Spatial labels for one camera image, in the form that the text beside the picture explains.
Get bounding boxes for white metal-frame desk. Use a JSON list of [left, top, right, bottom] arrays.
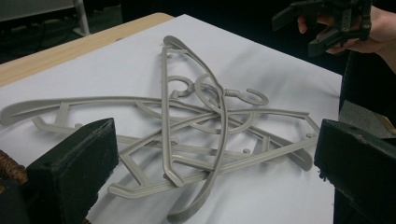
[[0, 0, 92, 37]]

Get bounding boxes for grey plastic clothes hanger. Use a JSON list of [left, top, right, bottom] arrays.
[[160, 35, 270, 224], [0, 76, 314, 173], [106, 73, 321, 200]]

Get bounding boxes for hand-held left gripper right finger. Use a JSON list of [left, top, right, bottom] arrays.
[[313, 119, 396, 224]]

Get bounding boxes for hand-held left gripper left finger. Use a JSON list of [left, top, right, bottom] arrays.
[[25, 117, 120, 224]]

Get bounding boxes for brown wicker basket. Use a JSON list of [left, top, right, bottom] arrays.
[[0, 148, 30, 187]]

